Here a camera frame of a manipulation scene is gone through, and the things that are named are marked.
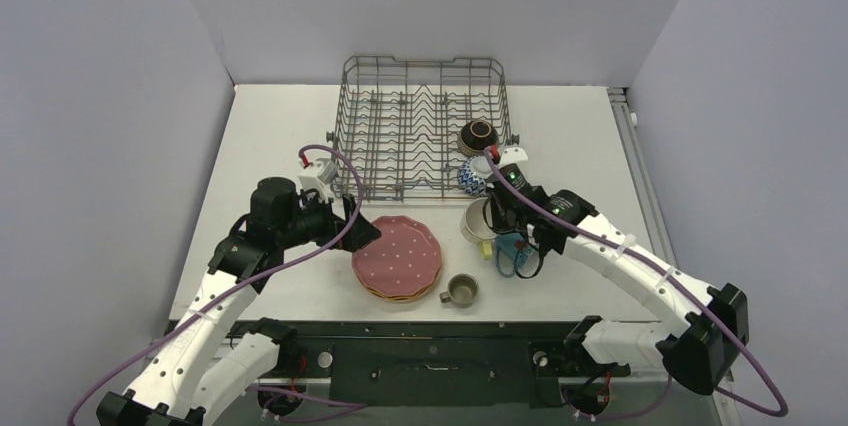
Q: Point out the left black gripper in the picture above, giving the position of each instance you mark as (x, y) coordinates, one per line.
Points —
(334, 224)

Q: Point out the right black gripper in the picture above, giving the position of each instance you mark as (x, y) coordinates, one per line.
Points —
(515, 223)

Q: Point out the yellow green mug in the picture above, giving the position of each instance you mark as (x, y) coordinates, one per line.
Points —
(475, 230)

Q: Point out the blue handled white mug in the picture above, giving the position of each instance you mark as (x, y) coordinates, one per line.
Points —
(514, 257)

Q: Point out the orange patterned small bowl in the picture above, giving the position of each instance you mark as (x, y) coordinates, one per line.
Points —
(473, 174)

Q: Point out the dark brown glazed bowl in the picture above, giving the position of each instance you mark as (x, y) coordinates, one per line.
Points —
(475, 136)

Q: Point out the small grey cup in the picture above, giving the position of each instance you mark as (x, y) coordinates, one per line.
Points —
(461, 292)

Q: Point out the grey wire dish rack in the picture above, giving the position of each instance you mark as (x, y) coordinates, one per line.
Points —
(398, 121)

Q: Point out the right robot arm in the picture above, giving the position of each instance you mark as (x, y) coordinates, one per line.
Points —
(576, 229)

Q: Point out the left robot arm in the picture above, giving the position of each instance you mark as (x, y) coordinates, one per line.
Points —
(287, 224)

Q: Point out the pink polka dot plate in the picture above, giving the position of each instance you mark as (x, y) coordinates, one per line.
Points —
(407, 249)

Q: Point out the yellow plate under pink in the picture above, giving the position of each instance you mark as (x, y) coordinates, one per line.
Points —
(404, 292)

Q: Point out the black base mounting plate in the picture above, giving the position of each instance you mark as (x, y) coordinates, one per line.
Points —
(437, 363)

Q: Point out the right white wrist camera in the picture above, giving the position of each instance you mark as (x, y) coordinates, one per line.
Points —
(509, 155)

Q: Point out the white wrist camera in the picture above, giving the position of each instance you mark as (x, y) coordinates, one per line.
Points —
(316, 174)
(509, 155)

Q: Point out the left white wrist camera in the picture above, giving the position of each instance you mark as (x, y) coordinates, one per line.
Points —
(316, 174)

